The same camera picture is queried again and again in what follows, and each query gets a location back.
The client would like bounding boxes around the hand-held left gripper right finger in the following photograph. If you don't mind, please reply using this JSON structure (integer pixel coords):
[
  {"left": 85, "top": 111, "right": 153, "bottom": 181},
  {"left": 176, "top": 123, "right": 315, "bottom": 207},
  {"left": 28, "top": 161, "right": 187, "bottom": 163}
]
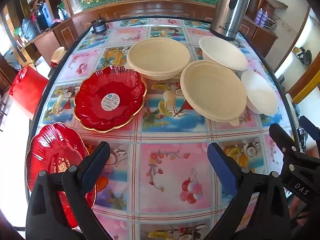
[{"left": 207, "top": 142, "right": 290, "bottom": 240}]

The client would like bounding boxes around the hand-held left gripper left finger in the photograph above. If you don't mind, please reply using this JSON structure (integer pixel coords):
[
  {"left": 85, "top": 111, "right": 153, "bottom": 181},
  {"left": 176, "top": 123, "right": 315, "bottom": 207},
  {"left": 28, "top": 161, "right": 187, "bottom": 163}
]
[{"left": 25, "top": 141, "right": 111, "bottom": 240}]

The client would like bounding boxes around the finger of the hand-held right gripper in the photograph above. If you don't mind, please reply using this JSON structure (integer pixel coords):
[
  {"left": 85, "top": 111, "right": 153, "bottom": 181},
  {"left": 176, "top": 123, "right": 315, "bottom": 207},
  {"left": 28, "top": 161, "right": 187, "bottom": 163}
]
[
  {"left": 269, "top": 123, "right": 320, "bottom": 178},
  {"left": 299, "top": 116, "right": 320, "bottom": 143}
]

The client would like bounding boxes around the red plate with gold print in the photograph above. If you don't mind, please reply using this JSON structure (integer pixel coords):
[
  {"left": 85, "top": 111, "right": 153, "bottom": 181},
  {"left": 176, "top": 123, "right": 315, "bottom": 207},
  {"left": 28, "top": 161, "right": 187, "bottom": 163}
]
[{"left": 25, "top": 122, "right": 97, "bottom": 229}]

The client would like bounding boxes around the small white bowl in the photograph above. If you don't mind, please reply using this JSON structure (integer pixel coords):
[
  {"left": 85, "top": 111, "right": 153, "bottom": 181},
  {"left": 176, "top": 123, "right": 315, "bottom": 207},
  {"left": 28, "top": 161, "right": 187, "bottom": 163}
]
[{"left": 241, "top": 70, "right": 278, "bottom": 117}]

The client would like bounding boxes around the red plate with white sticker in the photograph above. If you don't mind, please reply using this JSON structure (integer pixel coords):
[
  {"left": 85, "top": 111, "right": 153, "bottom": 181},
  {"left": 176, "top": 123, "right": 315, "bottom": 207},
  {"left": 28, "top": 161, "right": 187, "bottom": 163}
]
[{"left": 74, "top": 65, "right": 147, "bottom": 133}]

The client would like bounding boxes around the beige bowl with tab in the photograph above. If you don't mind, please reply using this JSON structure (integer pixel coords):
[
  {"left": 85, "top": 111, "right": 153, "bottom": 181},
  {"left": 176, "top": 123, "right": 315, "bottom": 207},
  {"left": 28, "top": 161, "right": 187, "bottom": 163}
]
[{"left": 180, "top": 60, "right": 248, "bottom": 126}]

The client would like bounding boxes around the large white bowl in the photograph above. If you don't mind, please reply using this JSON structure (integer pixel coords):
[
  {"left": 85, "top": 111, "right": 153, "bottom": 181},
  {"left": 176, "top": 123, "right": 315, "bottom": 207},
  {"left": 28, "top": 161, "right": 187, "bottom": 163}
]
[{"left": 199, "top": 36, "right": 248, "bottom": 71}]

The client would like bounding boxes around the beige ribbed bowl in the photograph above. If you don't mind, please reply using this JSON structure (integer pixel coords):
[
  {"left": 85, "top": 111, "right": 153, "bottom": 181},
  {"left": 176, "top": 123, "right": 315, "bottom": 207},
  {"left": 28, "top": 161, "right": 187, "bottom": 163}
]
[{"left": 126, "top": 38, "right": 192, "bottom": 81}]

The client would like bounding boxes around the red gift bag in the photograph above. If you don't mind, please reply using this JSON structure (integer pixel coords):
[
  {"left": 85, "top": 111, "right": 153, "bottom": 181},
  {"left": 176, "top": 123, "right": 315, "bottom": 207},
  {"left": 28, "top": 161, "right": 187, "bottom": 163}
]
[{"left": 9, "top": 64, "right": 49, "bottom": 117}]

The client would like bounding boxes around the small cream bowl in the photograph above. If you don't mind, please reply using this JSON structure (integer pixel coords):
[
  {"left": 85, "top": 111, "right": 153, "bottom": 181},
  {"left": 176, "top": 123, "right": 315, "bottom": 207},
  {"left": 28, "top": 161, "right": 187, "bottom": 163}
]
[{"left": 51, "top": 47, "right": 67, "bottom": 63}]

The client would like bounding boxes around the stainless steel thermos kettle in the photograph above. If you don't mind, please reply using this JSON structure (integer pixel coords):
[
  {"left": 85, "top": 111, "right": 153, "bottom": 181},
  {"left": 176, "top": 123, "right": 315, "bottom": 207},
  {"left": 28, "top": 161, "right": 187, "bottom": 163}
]
[{"left": 209, "top": 0, "right": 250, "bottom": 41}]

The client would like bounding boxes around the grey blue kettle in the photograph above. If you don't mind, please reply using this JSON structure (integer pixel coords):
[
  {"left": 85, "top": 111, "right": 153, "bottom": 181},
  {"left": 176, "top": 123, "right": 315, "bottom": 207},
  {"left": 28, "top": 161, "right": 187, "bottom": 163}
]
[{"left": 21, "top": 17, "right": 35, "bottom": 40}]

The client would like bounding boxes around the white spray bottle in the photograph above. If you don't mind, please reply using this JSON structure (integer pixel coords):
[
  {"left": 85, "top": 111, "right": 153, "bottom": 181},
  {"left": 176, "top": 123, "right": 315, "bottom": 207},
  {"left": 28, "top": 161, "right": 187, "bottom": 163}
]
[{"left": 58, "top": 4, "right": 68, "bottom": 20}]

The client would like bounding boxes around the blue thermos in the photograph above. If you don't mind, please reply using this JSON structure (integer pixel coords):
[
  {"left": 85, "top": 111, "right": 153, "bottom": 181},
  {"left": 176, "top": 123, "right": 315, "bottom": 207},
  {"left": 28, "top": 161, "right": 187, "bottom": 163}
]
[{"left": 41, "top": 3, "right": 52, "bottom": 28}]

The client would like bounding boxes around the black thermos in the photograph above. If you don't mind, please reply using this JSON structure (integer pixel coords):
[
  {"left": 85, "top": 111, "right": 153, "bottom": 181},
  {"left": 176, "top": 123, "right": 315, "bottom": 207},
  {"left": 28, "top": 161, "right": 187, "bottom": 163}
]
[{"left": 33, "top": 6, "right": 44, "bottom": 30}]

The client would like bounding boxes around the wooden cabinet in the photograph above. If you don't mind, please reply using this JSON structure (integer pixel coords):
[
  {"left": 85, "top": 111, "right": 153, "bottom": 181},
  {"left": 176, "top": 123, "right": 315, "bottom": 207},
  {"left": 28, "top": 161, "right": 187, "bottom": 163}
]
[{"left": 50, "top": 0, "right": 218, "bottom": 45}]

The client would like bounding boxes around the black frame glass table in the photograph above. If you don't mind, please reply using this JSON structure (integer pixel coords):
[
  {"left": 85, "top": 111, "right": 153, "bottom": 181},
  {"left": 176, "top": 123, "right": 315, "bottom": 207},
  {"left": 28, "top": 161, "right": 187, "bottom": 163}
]
[{"left": 24, "top": 15, "right": 303, "bottom": 240}]

